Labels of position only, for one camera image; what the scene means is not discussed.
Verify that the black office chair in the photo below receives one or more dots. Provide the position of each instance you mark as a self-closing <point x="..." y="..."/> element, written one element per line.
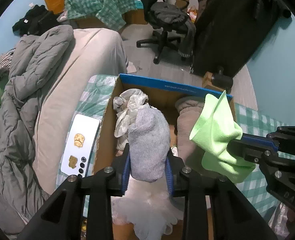
<point x="172" y="27"/>

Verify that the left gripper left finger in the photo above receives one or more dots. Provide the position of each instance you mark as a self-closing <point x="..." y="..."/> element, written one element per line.
<point x="62" y="215"/>

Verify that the grey fleece mitt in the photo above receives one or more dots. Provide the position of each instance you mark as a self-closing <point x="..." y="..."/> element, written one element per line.
<point x="189" y="109"/>

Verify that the beige mattress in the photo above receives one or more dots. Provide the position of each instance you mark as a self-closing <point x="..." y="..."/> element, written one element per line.
<point x="91" y="52"/>

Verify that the light grey knitted sock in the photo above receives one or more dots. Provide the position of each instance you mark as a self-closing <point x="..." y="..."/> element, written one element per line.
<point x="149" y="143"/>

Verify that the white mesh bath pouf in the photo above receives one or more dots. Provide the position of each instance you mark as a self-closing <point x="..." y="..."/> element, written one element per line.
<point x="148" y="207"/>

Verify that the white smartphone with stickers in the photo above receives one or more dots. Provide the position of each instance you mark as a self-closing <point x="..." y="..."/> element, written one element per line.
<point x="79" y="145"/>

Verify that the green checkered cloth on box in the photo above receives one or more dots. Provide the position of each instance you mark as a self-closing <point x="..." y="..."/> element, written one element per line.
<point x="109" y="12"/>

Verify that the grey quilted duvet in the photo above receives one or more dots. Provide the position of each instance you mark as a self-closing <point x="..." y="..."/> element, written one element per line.
<point x="35" y="62"/>

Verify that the lime green microfibre cloth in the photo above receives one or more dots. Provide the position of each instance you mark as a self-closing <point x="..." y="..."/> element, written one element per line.
<point x="212" y="132"/>

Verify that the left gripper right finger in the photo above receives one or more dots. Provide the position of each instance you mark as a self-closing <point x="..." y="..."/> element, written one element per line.
<point x="213" y="200"/>

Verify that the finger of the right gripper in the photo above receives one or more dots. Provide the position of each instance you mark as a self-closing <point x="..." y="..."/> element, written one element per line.
<point x="248" y="152"/>
<point x="252" y="142"/>

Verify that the blue cardboard box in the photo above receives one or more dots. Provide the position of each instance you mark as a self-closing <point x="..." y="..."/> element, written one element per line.
<point x="137" y="180"/>

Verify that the black clothes pile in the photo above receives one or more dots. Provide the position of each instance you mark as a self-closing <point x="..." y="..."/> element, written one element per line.
<point x="36" y="21"/>

